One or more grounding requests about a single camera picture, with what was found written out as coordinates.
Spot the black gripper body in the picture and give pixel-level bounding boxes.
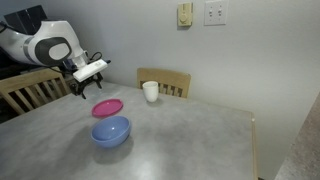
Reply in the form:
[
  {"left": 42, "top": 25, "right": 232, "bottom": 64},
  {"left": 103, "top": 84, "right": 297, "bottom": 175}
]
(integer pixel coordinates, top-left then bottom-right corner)
[{"left": 68, "top": 73, "right": 103, "bottom": 97}]

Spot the pink plastic plate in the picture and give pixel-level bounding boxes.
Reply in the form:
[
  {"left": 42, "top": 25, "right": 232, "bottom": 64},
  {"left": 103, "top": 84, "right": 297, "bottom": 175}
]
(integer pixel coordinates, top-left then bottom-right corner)
[{"left": 91, "top": 98, "right": 125, "bottom": 119}]

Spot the blue plastic bowl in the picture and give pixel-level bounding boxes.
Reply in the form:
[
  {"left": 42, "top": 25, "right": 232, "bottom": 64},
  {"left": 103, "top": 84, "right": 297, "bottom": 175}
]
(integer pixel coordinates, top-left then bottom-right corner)
[{"left": 90, "top": 115, "right": 132, "bottom": 149}]

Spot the white cup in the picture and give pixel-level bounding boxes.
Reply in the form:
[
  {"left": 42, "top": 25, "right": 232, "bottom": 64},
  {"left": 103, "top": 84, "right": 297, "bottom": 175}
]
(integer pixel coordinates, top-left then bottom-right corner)
[{"left": 142, "top": 80, "right": 160, "bottom": 103}]

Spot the wooden chair with long slats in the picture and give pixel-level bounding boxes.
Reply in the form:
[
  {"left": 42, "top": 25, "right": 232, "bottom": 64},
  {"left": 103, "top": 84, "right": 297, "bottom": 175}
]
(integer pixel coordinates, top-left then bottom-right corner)
[{"left": 0, "top": 67, "right": 71, "bottom": 116}]

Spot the wooden chair with short slats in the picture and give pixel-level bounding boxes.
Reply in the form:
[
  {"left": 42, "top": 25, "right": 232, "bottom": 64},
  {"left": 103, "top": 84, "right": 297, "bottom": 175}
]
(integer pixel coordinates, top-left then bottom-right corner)
[{"left": 136, "top": 67, "right": 192, "bottom": 99}]

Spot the grey speckled countertop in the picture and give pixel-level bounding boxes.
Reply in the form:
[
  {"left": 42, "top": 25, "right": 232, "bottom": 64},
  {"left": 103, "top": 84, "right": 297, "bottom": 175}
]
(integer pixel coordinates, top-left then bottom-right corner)
[{"left": 273, "top": 92, "right": 320, "bottom": 180}]

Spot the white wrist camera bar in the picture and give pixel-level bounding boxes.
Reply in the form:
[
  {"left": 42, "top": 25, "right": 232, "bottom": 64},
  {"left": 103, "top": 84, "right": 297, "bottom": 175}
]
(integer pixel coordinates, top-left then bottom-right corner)
[{"left": 72, "top": 59, "right": 110, "bottom": 83}]

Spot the black camera cable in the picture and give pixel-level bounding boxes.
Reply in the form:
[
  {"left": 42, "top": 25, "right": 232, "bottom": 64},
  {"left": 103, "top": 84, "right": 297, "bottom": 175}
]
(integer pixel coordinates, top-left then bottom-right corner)
[{"left": 87, "top": 51, "right": 112, "bottom": 65}]

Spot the beige wall thermostat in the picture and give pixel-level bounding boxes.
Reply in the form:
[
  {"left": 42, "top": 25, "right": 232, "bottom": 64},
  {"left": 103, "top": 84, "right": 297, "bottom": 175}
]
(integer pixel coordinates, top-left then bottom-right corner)
[{"left": 177, "top": 2, "right": 194, "bottom": 28}]

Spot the white light switch plate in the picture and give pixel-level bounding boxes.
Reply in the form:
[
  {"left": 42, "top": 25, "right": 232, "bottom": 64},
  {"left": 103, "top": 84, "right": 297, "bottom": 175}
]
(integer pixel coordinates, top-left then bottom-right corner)
[{"left": 203, "top": 0, "right": 230, "bottom": 27}]

